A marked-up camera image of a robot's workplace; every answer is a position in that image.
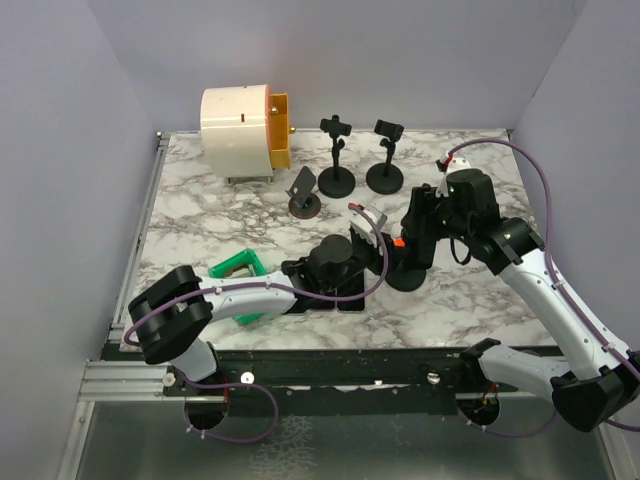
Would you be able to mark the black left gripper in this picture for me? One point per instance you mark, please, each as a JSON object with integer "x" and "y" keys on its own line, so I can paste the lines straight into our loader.
{"x": 394, "y": 254}

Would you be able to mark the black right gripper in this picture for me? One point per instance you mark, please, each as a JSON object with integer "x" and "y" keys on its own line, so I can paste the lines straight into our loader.
{"x": 424, "y": 200}

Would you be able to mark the tall black phone stand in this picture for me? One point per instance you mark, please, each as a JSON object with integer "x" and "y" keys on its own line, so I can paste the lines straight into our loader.
{"x": 385, "y": 178}

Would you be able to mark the purple-edged black phone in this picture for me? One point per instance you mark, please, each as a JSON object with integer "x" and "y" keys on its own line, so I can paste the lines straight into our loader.
{"x": 353, "y": 287}

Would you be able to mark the black round-base front stand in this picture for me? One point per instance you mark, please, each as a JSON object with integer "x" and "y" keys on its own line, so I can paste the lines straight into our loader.
{"x": 336, "y": 181}

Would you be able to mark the black phone with silver edge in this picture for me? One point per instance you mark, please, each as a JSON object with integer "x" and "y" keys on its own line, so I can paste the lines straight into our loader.
{"x": 320, "y": 305}

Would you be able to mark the silver-edged phone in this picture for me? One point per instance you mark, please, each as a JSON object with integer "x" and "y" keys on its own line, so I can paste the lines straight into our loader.
{"x": 299, "y": 307}

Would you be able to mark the brown round phone stand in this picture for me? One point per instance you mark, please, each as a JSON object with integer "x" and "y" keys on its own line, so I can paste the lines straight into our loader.
{"x": 303, "y": 202}

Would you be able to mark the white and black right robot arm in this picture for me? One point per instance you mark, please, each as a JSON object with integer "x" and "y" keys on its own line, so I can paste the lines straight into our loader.
{"x": 599, "y": 374}

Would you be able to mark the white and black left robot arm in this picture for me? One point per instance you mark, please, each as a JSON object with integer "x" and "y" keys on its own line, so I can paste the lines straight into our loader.
{"x": 170, "y": 315}

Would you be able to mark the green plastic bin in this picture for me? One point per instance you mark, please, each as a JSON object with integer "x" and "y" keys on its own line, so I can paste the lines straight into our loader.
{"x": 244, "y": 264}

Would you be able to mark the white cylindrical drum device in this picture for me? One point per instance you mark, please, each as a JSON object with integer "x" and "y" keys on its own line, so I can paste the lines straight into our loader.
{"x": 234, "y": 127}

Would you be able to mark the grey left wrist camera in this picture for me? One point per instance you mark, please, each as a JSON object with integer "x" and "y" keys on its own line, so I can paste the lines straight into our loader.
{"x": 366, "y": 222}

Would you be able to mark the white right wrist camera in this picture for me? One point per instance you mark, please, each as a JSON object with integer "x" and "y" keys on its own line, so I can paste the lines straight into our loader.
{"x": 447, "y": 165}

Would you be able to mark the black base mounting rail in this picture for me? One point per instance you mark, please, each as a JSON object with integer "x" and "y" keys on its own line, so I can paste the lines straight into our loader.
{"x": 337, "y": 382}

